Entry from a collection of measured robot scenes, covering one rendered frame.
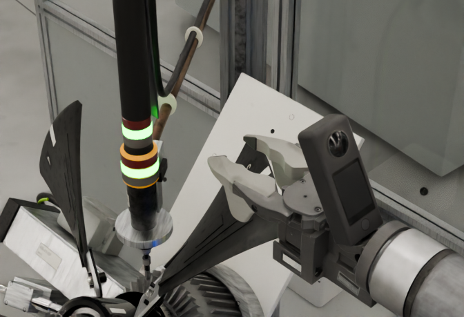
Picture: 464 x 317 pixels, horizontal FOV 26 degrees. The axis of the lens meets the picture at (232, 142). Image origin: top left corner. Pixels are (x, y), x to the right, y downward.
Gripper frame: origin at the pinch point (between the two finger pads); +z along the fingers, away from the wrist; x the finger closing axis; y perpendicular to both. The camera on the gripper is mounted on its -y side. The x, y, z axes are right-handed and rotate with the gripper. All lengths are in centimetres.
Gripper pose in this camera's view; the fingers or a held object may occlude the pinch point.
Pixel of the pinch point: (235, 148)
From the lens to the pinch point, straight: 101.5
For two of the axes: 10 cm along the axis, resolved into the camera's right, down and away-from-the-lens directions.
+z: -7.0, -4.3, 5.7
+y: 0.0, 7.9, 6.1
